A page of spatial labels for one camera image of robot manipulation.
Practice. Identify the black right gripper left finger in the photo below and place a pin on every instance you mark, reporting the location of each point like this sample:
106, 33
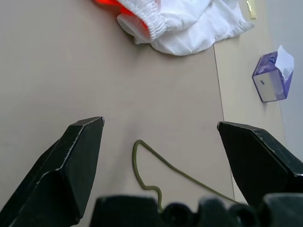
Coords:
54, 179

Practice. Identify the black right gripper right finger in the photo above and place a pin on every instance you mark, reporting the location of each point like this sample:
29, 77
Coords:
260, 160

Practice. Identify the white cloth garment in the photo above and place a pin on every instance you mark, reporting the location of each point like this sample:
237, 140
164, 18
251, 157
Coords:
201, 23

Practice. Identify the purple tissue box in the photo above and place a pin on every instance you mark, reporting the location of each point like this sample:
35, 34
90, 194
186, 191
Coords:
267, 87

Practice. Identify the yellow plastic packet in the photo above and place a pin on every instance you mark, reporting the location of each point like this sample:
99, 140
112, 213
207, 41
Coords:
251, 10

